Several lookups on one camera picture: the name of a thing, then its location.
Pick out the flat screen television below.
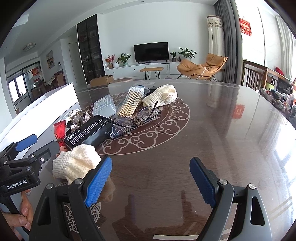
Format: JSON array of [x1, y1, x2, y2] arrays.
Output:
[[134, 42, 169, 63]]

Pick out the clear rhinestone hair clip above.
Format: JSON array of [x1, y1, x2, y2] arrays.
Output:
[[68, 110, 93, 133]]

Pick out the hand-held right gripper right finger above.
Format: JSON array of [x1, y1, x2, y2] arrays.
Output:
[[190, 157, 273, 241]]

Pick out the dark glass display cabinet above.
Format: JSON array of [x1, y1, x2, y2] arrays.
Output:
[[77, 14, 105, 85]]

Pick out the grey curtain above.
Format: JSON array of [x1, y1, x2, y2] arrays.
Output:
[[214, 0, 243, 84]]

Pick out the orange lounge chair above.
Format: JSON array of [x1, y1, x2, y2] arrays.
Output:
[[177, 53, 228, 81]]

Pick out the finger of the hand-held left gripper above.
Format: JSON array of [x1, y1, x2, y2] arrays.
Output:
[[28, 141, 60, 166], [0, 134, 38, 160]]

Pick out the green potted plant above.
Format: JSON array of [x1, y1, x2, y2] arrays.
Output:
[[116, 53, 131, 66]]

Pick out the orange bench with metal legs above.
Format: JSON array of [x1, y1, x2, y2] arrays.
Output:
[[140, 67, 164, 80]]

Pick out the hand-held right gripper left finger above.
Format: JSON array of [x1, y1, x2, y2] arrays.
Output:
[[29, 156, 114, 241]]

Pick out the clear plastic box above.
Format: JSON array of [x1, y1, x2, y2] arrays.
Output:
[[92, 95, 116, 117]]

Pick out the pack of cotton swabs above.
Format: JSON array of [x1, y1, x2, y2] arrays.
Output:
[[116, 85, 151, 118]]

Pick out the wooden chair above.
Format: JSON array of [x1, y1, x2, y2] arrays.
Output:
[[242, 60, 269, 93]]

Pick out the brown hair tie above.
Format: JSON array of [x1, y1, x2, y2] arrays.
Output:
[[131, 116, 143, 128]]

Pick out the clear glasses with black temples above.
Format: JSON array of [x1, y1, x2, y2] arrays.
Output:
[[110, 102, 162, 139]]

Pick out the wooden armchair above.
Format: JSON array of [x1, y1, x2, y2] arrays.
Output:
[[266, 67, 296, 98]]

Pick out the person's left hand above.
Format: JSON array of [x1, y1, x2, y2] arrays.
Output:
[[2, 189, 35, 240]]

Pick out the white television cabinet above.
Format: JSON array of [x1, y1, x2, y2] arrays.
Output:
[[105, 62, 185, 80]]

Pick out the framed wall painting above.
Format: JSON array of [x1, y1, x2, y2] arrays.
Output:
[[46, 50, 55, 69]]

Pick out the cream knitted glove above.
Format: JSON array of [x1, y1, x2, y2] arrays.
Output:
[[52, 144, 115, 202], [142, 85, 178, 110]]

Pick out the red snack packet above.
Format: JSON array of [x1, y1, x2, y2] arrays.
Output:
[[54, 122, 70, 151]]

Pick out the large leafy potted plant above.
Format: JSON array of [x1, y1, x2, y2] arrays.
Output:
[[178, 47, 197, 61]]

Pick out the black cardboard box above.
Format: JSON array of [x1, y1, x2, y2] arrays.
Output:
[[65, 115, 115, 150]]

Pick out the standing air conditioner with cover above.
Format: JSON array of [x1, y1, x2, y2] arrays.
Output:
[[206, 15, 225, 58]]

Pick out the red wall hanging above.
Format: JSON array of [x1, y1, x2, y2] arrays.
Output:
[[239, 19, 252, 36]]

